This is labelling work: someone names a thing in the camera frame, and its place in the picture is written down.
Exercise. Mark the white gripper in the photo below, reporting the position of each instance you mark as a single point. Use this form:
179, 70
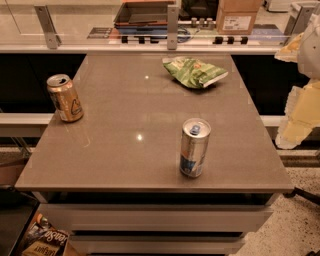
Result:
310, 53

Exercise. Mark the green jalapeno chip bag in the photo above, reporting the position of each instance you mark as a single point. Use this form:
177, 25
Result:
193, 73

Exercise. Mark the silver blue energy drink can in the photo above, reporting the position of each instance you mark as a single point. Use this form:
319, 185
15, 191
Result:
194, 142

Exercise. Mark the orange soda can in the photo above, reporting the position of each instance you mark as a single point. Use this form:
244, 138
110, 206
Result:
65, 97

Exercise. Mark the cardboard box with label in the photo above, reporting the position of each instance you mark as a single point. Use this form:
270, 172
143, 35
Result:
236, 17

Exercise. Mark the upper white drawer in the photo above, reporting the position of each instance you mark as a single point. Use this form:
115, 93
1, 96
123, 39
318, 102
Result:
167, 218

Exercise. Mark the white drawer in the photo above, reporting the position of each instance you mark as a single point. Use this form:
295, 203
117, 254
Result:
156, 245
167, 218

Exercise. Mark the dark tray on counter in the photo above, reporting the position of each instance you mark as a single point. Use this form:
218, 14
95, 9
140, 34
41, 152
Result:
143, 13

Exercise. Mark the lower white drawer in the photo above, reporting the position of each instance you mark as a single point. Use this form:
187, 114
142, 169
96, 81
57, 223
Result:
156, 245

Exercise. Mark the right metal bracket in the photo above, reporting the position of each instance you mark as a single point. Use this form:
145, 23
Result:
303, 15

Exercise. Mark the metal bracket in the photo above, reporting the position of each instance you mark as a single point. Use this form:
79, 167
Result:
172, 26
51, 37
303, 15

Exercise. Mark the middle metal bracket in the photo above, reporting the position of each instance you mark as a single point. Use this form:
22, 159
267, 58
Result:
172, 26

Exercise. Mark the left metal bracket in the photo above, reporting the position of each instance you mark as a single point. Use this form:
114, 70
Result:
51, 37

